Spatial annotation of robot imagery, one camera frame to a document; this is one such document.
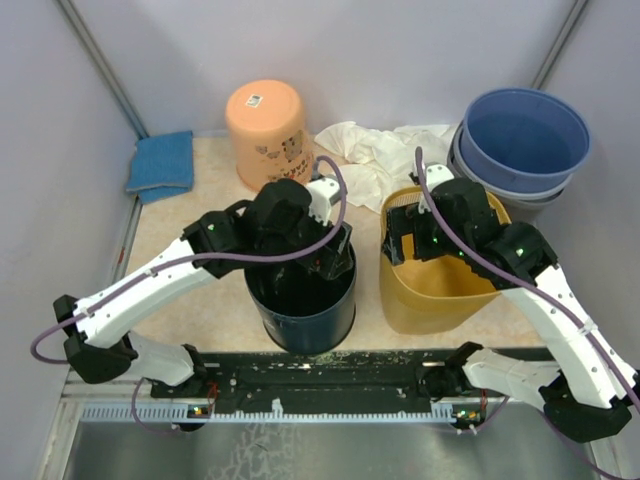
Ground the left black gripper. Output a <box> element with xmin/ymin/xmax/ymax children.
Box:
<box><xmin>261</xmin><ymin>204</ymin><xmax>353</xmax><ymax>280</ymax></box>

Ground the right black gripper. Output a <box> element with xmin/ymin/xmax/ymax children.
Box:
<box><xmin>383</xmin><ymin>200</ymin><xmax>471</xmax><ymax>265</ymax></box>

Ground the dark blue cylindrical bin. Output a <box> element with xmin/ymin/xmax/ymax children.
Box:
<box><xmin>244</xmin><ymin>240</ymin><xmax>357</xmax><ymax>355</ymax></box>

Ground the yellow slotted plastic basket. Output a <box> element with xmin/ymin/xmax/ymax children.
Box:
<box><xmin>378</xmin><ymin>187</ymin><xmax>512</xmax><ymax>335</ymax></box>

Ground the grey slotted plastic bin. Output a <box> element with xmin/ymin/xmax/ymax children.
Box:
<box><xmin>447</xmin><ymin>124</ymin><xmax>572</xmax><ymax>224</ymax></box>

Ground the blue plastic bucket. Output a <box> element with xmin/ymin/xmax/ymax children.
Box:
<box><xmin>458</xmin><ymin>88</ymin><xmax>592</xmax><ymax>194</ymax></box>

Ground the orange cartoon plastic bucket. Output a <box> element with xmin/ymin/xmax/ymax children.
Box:
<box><xmin>225</xmin><ymin>79</ymin><xmax>313</xmax><ymax>191</ymax></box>

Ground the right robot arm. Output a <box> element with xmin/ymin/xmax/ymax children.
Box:
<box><xmin>382</xmin><ymin>178</ymin><xmax>639</xmax><ymax>443</ymax></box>

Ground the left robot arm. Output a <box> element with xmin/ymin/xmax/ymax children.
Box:
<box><xmin>54</xmin><ymin>177</ymin><xmax>353</xmax><ymax>397</ymax></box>

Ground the white crumpled cloth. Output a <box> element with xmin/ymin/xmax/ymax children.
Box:
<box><xmin>315</xmin><ymin>121</ymin><xmax>456</xmax><ymax>213</ymax></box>

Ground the blue folded towel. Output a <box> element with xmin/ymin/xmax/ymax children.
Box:
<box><xmin>125</xmin><ymin>131</ymin><xmax>194</xmax><ymax>205</ymax></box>

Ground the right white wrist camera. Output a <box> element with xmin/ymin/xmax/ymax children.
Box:
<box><xmin>409</xmin><ymin>163</ymin><xmax>454</xmax><ymax>203</ymax></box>

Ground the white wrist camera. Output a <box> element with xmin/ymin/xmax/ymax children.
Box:
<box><xmin>306</xmin><ymin>176</ymin><xmax>346</xmax><ymax>226</ymax></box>
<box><xmin>409</xmin><ymin>163</ymin><xmax>454</xmax><ymax>203</ymax></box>

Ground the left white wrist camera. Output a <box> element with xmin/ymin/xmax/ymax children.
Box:
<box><xmin>306</xmin><ymin>176</ymin><xmax>346</xmax><ymax>226</ymax></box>

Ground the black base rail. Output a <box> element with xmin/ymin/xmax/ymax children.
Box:
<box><xmin>79</xmin><ymin>347</ymin><xmax>551</xmax><ymax>434</ymax></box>

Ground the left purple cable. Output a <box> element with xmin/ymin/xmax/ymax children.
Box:
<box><xmin>29</xmin><ymin>155</ymin><xmax>349</xmax><ymax>436</ymax></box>

